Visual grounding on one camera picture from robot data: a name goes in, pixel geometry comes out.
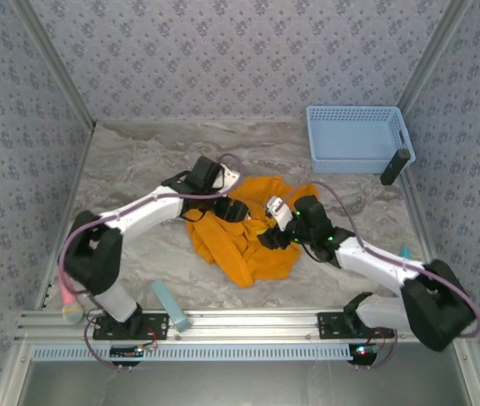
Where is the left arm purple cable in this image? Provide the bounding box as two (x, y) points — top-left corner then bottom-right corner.
(57, 151), (246, 371)

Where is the light blue plastic basket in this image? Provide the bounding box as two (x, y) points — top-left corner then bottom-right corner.
(306, 105), (417, 175)

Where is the left small circuit board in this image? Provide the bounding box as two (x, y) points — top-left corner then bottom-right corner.
(110, 344), (159, 361)

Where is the orange t-shirt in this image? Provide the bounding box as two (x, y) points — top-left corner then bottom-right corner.
(185, 175), (308, 288)

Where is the light blue flat block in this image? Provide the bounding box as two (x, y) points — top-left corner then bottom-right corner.
(150, 281), (192, 332)

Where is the pink toy microphone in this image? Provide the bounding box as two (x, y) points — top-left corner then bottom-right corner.
(57, 270), (85, 326)

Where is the right small circuit board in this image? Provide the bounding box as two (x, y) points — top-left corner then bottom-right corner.
(348, 343), (383, 367)

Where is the aluminium rail frame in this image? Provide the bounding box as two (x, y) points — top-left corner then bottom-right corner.
(14, 308), (476, 344)

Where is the black rectangular box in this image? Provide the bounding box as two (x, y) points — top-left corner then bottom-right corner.
(379, 147), (411, 186)

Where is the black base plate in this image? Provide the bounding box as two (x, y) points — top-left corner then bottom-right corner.
(317, 311), (395, 340)
(92, 311), (170, 342)

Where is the aluminium frame post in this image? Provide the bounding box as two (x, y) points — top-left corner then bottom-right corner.
(396, 0), (474, 112)
(9, 0), (97, 130)

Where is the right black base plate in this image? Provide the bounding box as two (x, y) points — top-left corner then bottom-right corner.
(317, 311), (395, 340)

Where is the small circuit board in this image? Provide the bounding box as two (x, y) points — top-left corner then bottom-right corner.
(110, 344), (159, 361)
(348, 343), (383, 367)

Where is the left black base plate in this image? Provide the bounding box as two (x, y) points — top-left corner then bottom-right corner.
(92, 311), (170, 342)

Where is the light blue slotted cable duct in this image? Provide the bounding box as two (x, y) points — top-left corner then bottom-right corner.
(31, 343), (351, 362)

